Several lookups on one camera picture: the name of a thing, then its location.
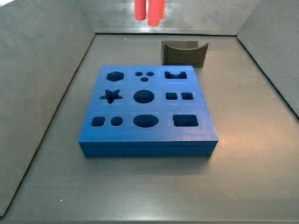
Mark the blue shape-sorter block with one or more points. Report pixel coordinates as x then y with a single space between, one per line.
147 112

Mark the red three-prong peg object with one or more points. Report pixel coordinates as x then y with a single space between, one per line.
150 10

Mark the dark grey curved block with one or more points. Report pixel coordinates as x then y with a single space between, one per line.
183 53

